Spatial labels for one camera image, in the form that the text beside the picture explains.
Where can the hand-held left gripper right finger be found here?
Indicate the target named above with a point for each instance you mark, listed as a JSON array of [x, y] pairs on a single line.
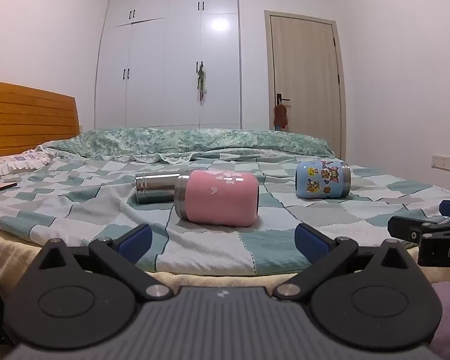
[[310, 243]]

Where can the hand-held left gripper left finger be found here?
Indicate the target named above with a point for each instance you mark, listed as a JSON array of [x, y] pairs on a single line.
[[136, 243]]

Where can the pink cup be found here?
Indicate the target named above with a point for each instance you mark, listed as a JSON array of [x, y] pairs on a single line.
[[219, 198]]

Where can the blue cartoon sticker cup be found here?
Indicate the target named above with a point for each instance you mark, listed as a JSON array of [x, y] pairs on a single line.
[[320, 180]]

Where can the green checkered bed sheet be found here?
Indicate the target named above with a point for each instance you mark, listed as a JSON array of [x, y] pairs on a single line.
[[97, 210]]

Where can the green floral quilt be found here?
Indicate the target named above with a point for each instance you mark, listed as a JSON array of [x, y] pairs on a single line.
[[195, 142]]

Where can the beige mattress pad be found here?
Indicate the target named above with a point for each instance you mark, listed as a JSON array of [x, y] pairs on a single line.
[[18, 255]]

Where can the brown plush toy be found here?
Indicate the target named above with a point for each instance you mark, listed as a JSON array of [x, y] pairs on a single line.
[[280, 116]]

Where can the purple patterned pillow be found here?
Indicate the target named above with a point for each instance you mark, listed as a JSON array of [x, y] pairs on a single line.
[[11, 163]]

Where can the wooden headboard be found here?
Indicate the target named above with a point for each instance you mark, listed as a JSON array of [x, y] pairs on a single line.
[[30, 120]]

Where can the beige wooden door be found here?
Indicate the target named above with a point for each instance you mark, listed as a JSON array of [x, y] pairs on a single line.
[[303, 75]]

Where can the green hanging ornament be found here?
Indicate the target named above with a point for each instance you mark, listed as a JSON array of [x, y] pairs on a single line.
[[201, 82]]

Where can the white wardrobe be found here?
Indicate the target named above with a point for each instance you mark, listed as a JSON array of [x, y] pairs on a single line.
[[165, 63]]

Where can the white wall socket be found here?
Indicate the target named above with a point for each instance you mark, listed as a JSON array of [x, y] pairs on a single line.
[[444, 163]]

